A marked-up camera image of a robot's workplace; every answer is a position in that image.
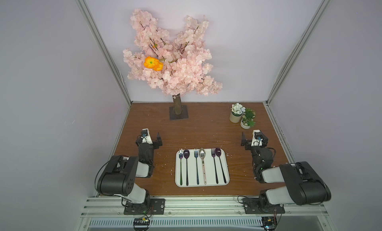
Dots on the corner aluminium post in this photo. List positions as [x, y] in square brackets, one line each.
[297, 50]
[103, 48]

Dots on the rainbow iridescent fork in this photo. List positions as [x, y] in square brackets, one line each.
[180, 158]

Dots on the white flowers in beige pot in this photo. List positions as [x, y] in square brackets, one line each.
[237, 111]

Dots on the dark metal tree base plate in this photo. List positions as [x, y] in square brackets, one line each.
[184, 114]

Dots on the aluminium front rail frame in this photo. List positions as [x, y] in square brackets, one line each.
[200, 213]

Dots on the silver pink spoon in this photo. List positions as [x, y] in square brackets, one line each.
[202, 155]

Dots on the purple fork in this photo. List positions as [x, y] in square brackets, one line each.
[213, 154]

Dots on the left circuit board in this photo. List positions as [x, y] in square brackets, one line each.
[141, 224]

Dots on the white square tray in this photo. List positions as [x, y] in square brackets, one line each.
[209, 165]

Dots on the dark purple spoon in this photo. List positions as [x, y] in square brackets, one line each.
[186, 156]

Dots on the blue fork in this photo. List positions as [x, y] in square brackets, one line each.
[196, 155]

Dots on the green plant in white pot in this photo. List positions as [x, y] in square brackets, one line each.
[247, 121]

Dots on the right corner aluminium post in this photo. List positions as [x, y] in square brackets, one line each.
[297, 50]

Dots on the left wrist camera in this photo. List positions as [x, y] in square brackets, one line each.
[145, 136]

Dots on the left corner aluminium post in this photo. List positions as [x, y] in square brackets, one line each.
[103, 48]

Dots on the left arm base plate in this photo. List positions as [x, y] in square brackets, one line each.
[152, 206]

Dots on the circuit board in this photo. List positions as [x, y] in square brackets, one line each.
[141, 224]
[269, 223]

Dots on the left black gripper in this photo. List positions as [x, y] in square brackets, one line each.
[148, 144]

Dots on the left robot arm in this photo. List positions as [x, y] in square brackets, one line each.
[117, 176]

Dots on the right circuit board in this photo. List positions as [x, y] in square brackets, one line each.
[269, 223]

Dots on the magenta purple spoon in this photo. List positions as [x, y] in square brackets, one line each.
[218, 153]

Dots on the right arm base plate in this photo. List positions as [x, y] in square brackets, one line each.
[253, 206]

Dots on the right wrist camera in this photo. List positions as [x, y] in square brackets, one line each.
[259, 139]

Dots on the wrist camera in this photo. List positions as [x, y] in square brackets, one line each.
[145, 136]
[259, 139]

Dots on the orange artificial flower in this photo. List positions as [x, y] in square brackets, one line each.
[153, 63]

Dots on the pink cherry blossom tree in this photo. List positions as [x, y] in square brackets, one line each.
[185, 58]

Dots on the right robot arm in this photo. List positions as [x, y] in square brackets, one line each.
[303, 186]

